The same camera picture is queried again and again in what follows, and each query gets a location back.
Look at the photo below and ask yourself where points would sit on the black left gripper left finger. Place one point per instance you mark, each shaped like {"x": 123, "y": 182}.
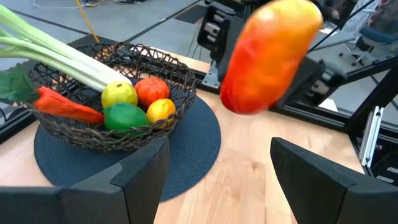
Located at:
{"x": 93, "y": 205}

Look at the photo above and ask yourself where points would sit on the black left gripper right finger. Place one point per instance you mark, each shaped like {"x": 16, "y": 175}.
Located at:
{"x": 326, "y": 202}

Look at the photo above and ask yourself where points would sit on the red orange round fruit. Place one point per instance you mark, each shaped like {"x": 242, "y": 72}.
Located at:
{"x": 152, "y": 90}

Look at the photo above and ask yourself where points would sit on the green lime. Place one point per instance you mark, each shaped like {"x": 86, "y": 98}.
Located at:
{"x": 124, "y": 118}

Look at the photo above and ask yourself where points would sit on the yellow lemon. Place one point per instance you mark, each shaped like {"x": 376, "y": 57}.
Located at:
{"x": 161, "y": 110}

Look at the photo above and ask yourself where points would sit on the orange carrot with green leaves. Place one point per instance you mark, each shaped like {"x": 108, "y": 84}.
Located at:
{"x": 65, "y": 107}

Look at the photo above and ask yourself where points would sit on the yellow green apple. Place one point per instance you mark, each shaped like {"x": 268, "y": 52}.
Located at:
{"x": 119, "y": 94}

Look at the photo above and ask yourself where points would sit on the pale green celery bunch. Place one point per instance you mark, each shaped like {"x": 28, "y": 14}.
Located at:
{"x": 62, "y": 59}

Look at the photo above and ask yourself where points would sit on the dark woven wicker basket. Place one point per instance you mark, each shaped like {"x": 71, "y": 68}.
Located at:
{"x": 93, "y": 140}

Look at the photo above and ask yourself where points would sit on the silver aluminium bar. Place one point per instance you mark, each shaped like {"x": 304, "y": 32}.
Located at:
{"x": 371, "y": 137}

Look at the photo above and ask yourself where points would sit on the dark blue round placemat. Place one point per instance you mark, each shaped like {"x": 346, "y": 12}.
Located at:
{"x": 192, "y": 140}

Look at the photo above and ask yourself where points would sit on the blue office chair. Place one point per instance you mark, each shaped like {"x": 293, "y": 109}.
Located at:
{"x": 379, "y": 35}

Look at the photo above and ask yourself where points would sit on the patterned hanging fabric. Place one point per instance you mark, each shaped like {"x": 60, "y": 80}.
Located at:
{"x": 387, "y": 15}

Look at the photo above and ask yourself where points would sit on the silver mounting bracket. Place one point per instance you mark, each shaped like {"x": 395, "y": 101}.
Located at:
{"x": 211, "y": 79}

